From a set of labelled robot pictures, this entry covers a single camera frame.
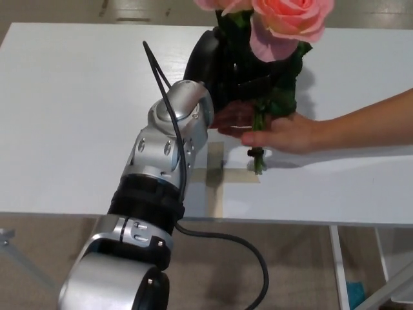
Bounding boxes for bare human hand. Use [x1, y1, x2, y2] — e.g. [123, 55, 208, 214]
[214, 101, 320, 155]

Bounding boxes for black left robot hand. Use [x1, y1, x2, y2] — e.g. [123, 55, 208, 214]
[183, 27, 293, 112]

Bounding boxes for pink rose bouquet green stems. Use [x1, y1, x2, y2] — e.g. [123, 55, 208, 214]
[193, 0, 336, 176]

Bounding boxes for bare human forearm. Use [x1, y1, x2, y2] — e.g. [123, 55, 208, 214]
[312, 88, 413, 152]

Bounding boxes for short beige tape strip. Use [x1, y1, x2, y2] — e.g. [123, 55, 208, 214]
[190, 167, 261, 184]

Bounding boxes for long beige tape strip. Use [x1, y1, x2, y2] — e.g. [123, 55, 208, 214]
[206, 141, 225, 219]

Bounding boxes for thin white table leg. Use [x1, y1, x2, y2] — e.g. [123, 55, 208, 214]
[374, 227, 390, 282]

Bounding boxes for teal object on floor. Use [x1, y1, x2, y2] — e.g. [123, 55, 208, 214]
[347, 280, 365, 310]

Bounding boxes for grey metal frame bar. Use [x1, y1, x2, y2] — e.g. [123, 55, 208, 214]
[0, 228, 62, 310]
[367, 258, 413, 310]

